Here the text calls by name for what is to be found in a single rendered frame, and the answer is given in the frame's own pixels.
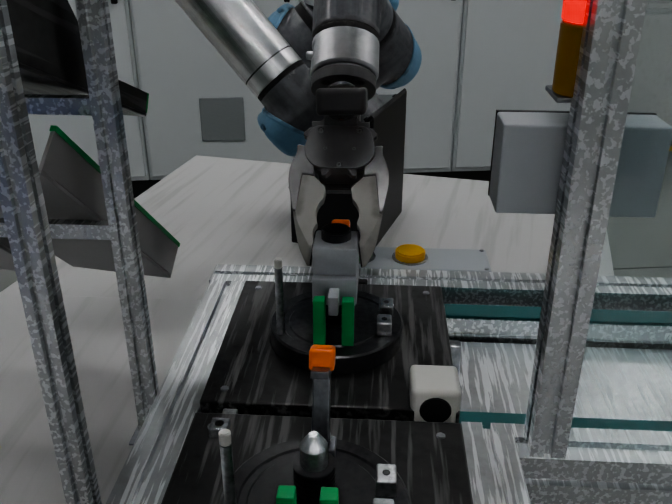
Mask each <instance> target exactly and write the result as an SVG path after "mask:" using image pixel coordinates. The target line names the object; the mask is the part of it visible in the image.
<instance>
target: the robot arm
mask: <svg viewBox="0 0 672 504"><path fill-rule="evenodd" d="M175 2H176V3H177V4H178V5H179V6H180V7H181V9H182V10H183V11H184V12H185V13H186V15H187V16H188V17H189V18H190V19H191V20H192V22H193V23H194V24H195V25H196V26H197V28H198V29H199V30H200V31H201V32H202V33H203V35H204V36H205V37H206V38H207V39H208V41H209V42H210V43H211V44H212V45H213V46H214V48H215V49H216V50H217V51H218V52H219V54H220V55H221V56H222V57H223V58H224V59H225V61H226V62H227V63H228V64H229V65H230V67H231V68H232V69H233V70H234V71H235V72H236V74H237V75H238V76H239V77H240V78H241V80H242V81H243V82H244V83H245V84H246V85H247V87H248V88H249V89H250V90H251V91H252V93H253V94H254V95H255V96H256V97H257V98H258V99H259V101H260V102H261V103H262V104H263V106H264V108H263V109H262V112H261V113H260V114H259V115H258V117H257V121H258V124H259V126H260V128H261V129H262V130H263V132H264V133H265V135H266V136H267V138H268V139H269V140H270V141H271V142H272V143H273V144H274V145H275V146H276V147H277V148H278V149H279V150H280V151H281V152H283V153H284V154H286V155H288V156H295V157H294V159H293V161H292V163H291V166H290V170H289V178H288V182H289V190H290V197H291V204H292V211H293V217H294V224H295V230H296V236H297V242H298V246H299V249H300V252H301V254H302V256H303V258H304V261H305V263H306V265H307V266H311V265H312V248H313V243H314V234H315V231H316V230H317V228H318V224H317V213H318V210H319V209H320V207H321V206H322V205H323V204H324V202H325V197H326V193H328V194H352V201H353V205H354V206H355V207H356V208H357V210H358V213H359V218H358V221H357V228H358V230H359V232H360V240H359V243H358V251H359V258H360V265H361V268H363V267H366V265H367V263H368V262H369V260H370V258H371V256H372V254H373V252H374V250H375V247H376V243H377V239H378V235H379V230H380V225H381V221H382V214H383V209H384V205H385V201H386V197H387V193H388V188H389V170H388V166H387V163H386V161H385V158H384V156H383V146H376V147H375V145H374V141H376V140H377V133H376V132H375V131H374V129H371V128H370V122H364V120H363V119H365V118H366V117H368V118H369V117H370V116H371V115H372V114H373V113H375V112H376V111H377V110H378V109H379V108H381V107H382V106H383V105H384V104H386V103H385V102H384V100H383V99H382V98H381V97H380V96H379V95H378V94H377V93H376V90H377V89H378V88H379V87H382V88H385V89H396V88H399V87H402V86H405V85H406V84H408V83H409V82H410V81H411V80H412V79H413V78H414V77H415V76H416V74H417V73H418V71H419V68H420V66H421V60H422V55H421V50H420V47H419V45H418V43H417V41H416V40H415V38H414V35H413V33H412V31H411V29H410V28H409V27H408V25H406V24H405V23H404V22H403V21H402V19H401V18H400V17H399V15H398V14H397V13H396V10H397V8H398V5H399V0H302V1H301V2H300V3H299V4H298V5H297V6H296V7H294V6H293V5H291V4H289V3H285V4H283V5H282V6H280V7H279V8H278V9H277V10H276V11H274V12H273V13H272V14H271V15H270V16H269V17H268V18H267V17H266V16H265V15H264V14H263V12H262V11H261V10H260V9H259V8H258V6H257V5H256V4H255V3H254V1H253V0H175Z"/></svg>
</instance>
